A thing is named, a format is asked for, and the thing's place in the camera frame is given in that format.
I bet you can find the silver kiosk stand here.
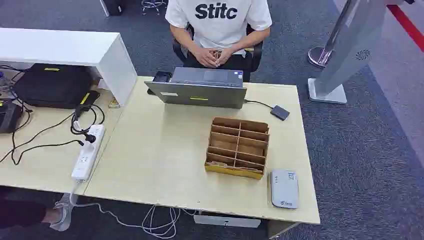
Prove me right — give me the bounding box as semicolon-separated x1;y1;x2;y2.
307;0;416;105

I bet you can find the grey open laptop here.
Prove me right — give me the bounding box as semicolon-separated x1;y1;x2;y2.
144;67;248;110

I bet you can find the grey shoe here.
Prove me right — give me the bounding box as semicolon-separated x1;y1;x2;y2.
49;192;79;232

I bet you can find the white power strip cable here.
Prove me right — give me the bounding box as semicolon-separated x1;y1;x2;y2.
68;180;200;240

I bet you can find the white power strip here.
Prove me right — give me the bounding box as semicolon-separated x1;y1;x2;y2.
70;124;106;182

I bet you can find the black power cable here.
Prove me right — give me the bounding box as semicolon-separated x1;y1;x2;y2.
0;64;106;167

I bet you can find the white desk shelf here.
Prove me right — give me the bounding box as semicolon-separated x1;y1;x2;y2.
0;27;139;107

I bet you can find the black bag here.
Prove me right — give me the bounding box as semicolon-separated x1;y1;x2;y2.
11;63;97;110

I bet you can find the round metal stand base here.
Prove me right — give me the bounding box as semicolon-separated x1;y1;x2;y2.
307;46;332;69

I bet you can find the black adapter cable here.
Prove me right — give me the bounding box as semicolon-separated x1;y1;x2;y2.
244;98;275;110

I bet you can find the wooden card sorting box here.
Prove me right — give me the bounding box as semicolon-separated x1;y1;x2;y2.
204;116;270;181

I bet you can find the chrome stool base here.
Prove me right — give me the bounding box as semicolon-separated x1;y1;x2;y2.
141;0;169;16

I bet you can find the person's hand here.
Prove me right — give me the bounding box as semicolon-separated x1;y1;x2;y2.
216;48;235;68
194;48;220;69

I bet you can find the black device with display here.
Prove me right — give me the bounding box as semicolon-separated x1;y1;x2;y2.
0;99;24;135

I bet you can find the small black adapter box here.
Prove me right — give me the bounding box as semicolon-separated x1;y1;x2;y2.
269;105;291;122

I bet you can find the black cabinet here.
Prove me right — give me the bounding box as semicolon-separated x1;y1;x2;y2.
99;0;127;17

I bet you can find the white card reader device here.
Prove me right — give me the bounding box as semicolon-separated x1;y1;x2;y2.
269;169;300;210

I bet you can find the person's right hand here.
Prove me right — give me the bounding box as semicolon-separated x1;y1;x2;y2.
194;48;220;69

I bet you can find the red floor tape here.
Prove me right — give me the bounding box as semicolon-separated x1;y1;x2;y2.
386;4;424;53

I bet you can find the grey metal desk bracket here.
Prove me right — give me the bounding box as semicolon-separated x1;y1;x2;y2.
193;214;262;229

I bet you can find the person's left hand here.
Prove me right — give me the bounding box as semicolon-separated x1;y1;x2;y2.
216;48;235;68

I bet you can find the person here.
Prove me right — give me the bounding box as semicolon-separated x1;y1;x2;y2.
164;0;273;69

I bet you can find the black phone holder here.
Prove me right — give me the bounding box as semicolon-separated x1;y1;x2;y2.
146;71;173;96

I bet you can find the black office chair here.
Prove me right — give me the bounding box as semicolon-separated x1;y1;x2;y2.
172;23;264;83

